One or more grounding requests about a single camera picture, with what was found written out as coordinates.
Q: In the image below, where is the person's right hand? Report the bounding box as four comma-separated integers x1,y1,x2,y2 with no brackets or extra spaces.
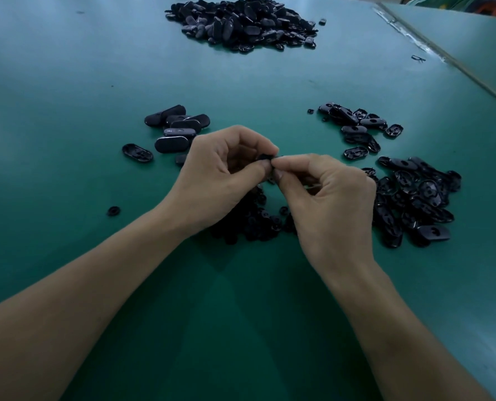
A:
270,153,378,281

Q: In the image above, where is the person's left hand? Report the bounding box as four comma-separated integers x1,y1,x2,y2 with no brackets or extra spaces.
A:
160,125,280,239

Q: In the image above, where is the pile of small black buttons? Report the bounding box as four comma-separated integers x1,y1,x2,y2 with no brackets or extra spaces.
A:
210,186,298,244

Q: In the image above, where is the pile of black oval shells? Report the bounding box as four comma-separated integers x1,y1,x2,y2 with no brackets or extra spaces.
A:
317,102,463,249

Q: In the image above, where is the person's right forearm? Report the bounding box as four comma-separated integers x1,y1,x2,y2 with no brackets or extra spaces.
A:
323,258,492,401

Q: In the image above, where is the person's left forearm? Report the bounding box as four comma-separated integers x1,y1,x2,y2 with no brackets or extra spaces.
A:
0,204,191,401

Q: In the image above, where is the green striped bag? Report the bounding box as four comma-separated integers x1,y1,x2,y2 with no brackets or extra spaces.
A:
415,0,496,9

